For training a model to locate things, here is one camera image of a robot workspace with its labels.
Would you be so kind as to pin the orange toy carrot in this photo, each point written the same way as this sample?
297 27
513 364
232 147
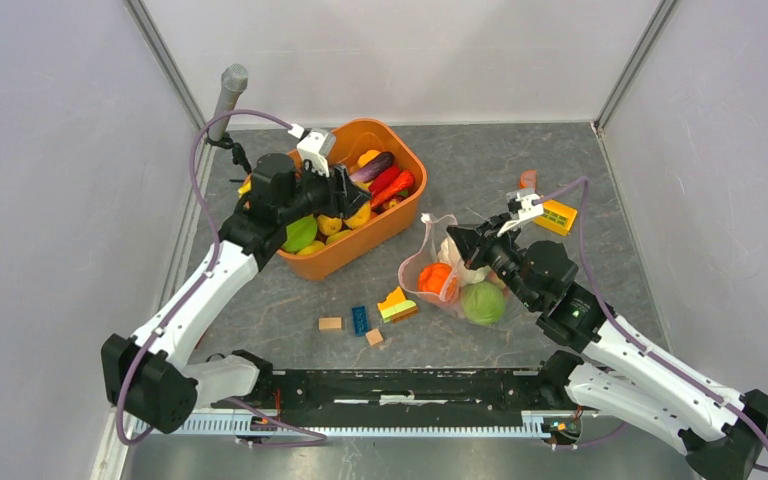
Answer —
404 181

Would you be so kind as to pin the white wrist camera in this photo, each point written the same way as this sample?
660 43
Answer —
522 207
314 146

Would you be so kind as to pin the green toy cabbage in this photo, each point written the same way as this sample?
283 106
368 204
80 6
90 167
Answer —
482 303

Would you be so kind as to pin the green toy starfruit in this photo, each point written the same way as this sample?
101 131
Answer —
300 234

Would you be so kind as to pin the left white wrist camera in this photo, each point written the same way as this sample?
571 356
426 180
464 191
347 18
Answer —
314 146

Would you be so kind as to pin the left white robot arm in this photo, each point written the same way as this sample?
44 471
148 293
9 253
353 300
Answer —
147 374

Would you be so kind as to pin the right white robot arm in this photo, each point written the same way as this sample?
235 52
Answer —
606 364

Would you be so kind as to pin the orange green layered toy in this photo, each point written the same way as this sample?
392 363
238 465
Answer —
396 306

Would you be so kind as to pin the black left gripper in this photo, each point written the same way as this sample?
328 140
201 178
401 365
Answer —
344 197

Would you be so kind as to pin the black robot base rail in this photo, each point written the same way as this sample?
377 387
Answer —
378 398

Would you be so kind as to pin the clear zip top bag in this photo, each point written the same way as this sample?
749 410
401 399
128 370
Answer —
409 270

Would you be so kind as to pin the orange toy pumpkin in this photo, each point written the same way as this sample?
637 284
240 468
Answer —
438 278

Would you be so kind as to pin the yellow toy lemon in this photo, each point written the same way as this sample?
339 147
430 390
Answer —
329 226

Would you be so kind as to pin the grey microphone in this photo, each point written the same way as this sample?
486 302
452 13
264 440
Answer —
234 82

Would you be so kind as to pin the small tan wooden cube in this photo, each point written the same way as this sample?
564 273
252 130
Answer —
374 337

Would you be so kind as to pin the white toy cauliflower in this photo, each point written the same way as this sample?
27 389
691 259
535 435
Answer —
449 254

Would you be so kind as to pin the orange semicircle toy block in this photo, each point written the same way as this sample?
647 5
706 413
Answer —
528 180

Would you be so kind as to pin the purple toy eggplant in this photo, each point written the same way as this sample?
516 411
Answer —
372 169

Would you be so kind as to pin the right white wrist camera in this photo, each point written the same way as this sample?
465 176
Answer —
522 207

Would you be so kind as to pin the orange plastic tub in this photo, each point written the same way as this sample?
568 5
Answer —
352 140

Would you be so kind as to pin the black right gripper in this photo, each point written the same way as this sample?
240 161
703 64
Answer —
476 243

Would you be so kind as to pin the yellow toy bell pepper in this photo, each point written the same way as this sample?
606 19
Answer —
360 218

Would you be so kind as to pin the tan wooden block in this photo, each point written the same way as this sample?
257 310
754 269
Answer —
328 324

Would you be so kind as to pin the blue toy brick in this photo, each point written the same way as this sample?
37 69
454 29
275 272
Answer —
360 321

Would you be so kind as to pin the red toy chili pepper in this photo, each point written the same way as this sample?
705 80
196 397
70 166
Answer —
384 179

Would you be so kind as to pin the yellow toy waffle block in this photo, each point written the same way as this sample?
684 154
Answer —
557 217

